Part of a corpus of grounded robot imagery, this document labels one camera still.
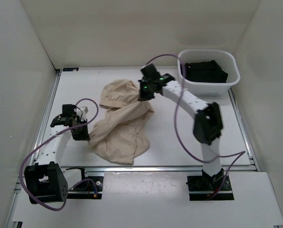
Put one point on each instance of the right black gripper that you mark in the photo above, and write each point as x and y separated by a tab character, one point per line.
142	96

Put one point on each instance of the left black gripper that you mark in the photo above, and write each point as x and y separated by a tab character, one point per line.
84	136

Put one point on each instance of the beige trousers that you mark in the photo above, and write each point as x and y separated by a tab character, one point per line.
120	137

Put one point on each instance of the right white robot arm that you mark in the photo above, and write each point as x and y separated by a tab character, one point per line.
208	123

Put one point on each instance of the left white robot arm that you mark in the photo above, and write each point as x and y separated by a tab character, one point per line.
45	179

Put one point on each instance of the blue corner label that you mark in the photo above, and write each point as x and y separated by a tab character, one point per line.
70	69

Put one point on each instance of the black folded garment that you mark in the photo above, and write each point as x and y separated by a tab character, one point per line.
205	72

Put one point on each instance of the white plastic basket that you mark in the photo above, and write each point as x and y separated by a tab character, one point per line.
223	58

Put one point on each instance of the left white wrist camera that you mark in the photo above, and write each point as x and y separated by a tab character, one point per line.
81	113

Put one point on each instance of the aluminium left side rail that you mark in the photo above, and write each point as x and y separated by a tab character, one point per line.
47	110

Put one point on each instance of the aluminium front rail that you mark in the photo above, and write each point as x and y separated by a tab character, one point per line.
159	168

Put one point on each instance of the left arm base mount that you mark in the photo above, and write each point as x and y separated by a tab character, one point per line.
84	185

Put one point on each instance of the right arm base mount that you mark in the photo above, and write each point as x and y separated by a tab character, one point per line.
201	191

